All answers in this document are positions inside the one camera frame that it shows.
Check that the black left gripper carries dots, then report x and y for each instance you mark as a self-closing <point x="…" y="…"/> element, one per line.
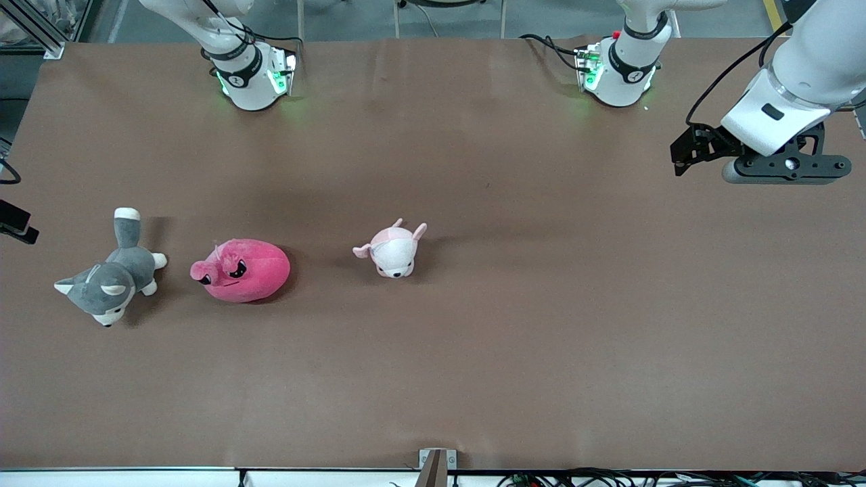
<point x="709" y="143"/>

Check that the hot pink round plush toy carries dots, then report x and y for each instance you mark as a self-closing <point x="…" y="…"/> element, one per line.
<point x="250" y="274"/>

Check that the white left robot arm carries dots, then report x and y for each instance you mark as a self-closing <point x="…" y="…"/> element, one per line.
<point x="812" y="67"/>

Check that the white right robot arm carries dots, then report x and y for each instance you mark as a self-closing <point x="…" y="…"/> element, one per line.
<point x="247" y="81"/>

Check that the grey white husky plush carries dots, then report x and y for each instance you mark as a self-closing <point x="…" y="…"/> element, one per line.
<point x="115" y="277"/>

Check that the brown table cover sheet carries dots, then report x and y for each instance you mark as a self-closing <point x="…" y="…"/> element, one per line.
<point x="473" y="372"/>

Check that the pale pink plush puppy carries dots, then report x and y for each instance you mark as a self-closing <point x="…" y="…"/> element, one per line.
<point x="394" y="251"/>

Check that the aluminium frame post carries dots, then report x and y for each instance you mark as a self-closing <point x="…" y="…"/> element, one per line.
<point x="40" y="30"/>

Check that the white table edge rail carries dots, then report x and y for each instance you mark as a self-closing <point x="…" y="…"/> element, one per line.
<point x="122" y="477"/>

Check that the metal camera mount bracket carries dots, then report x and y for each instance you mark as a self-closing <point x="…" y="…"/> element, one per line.
<point x="436" y="470"/>

